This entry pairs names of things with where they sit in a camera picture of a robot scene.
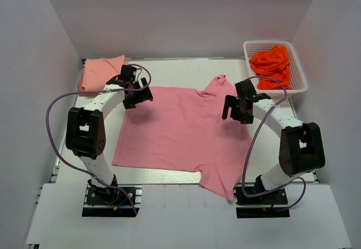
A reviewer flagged pink t shirt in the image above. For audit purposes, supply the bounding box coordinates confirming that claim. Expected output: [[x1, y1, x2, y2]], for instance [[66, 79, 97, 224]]
[[112, 75, 252, 200]]

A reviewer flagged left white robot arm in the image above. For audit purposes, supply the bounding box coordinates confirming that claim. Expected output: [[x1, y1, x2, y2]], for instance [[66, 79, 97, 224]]
[[65, 64, 153, 188]]

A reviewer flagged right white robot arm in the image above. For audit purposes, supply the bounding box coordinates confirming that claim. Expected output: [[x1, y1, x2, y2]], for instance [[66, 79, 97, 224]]
[[222, 78, 325, 198]]

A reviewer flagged folded salmon t shirt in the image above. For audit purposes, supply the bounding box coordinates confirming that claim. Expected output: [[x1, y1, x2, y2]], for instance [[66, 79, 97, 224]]
[[77, 55, 127, 91]]

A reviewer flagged orange t shirt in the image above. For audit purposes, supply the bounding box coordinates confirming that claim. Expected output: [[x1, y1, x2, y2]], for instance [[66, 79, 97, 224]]
[[249, 46, 292, 90]]

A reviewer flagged white plastic basket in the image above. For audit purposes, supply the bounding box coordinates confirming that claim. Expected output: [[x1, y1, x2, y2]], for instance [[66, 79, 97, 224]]
[[243, 40, 307, 98]]

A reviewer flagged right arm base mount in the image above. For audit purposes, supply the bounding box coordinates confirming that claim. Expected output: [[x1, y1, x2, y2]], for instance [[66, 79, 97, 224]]
[[234, 185, 290, 219]]

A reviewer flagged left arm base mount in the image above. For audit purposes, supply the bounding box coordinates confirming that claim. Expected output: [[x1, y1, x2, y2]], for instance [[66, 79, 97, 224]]
[[82, 179, 142, 218]]

